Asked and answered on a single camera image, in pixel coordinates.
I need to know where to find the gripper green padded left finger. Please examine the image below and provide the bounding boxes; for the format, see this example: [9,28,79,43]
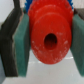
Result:
[0,6,33,78]

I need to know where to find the gripper green padded right finger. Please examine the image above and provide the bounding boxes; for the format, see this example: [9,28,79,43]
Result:
[68,9,84,73]

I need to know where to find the red gear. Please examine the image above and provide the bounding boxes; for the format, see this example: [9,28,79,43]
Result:
[28,0,73,64]

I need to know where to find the blue gear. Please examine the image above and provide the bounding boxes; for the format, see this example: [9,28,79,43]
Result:
[23,0,75,12]

